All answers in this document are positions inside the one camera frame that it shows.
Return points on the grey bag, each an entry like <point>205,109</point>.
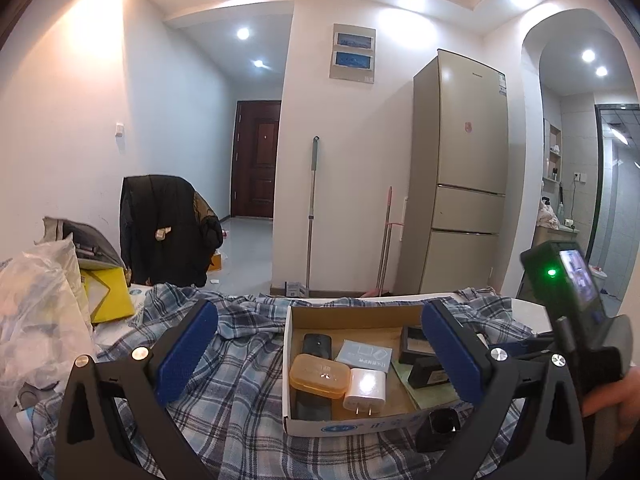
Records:
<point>85,240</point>

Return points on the bathroom vanity cabinet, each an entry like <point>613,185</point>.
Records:
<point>547,240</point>

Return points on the orange box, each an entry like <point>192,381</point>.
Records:
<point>216,261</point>

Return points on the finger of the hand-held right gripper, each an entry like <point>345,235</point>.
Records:
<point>535,347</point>

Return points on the black rectangular tray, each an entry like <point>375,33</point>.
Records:
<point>427,375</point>

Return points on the small blue white box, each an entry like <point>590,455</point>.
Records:
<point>296,288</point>

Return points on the white power adapter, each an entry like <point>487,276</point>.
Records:
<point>365,385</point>

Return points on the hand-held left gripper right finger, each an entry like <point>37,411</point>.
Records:
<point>452,355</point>

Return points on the green card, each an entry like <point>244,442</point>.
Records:
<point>430,400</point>

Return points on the person's right hand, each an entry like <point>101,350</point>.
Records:
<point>610,400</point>

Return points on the bathroom wall niche shelf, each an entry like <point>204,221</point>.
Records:
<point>552,155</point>

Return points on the small black square cup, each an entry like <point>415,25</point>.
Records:
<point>435,435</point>

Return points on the black jacket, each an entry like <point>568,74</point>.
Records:
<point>160,230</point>

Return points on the dark wooden door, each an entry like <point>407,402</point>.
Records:
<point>257,160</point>

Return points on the black remote control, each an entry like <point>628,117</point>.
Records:
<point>315,345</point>

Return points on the black framed glass door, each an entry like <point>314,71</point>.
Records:
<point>597,185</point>

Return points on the cardboard box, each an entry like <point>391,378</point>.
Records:
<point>350,317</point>

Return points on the black box with beige lining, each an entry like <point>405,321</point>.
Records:
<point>412,342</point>

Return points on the orange plastic case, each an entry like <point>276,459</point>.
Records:
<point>320,375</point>

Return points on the white plastic bag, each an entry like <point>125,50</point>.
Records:
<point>35,310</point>

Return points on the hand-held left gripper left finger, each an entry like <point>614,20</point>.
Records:
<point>187,350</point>

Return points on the brown jacket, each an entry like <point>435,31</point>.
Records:
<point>205,207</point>

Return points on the red dustpan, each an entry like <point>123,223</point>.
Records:
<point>372,291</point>

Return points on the blue plaid cloth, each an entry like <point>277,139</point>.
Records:
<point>240,385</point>

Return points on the pink cloth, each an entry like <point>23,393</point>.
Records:
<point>549,217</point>

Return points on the beige refrigerator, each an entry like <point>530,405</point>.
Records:
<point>460,160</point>

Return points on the small light blue box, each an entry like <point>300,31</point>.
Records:
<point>362,352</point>

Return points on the wall electrical panel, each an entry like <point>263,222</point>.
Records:
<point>352,52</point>

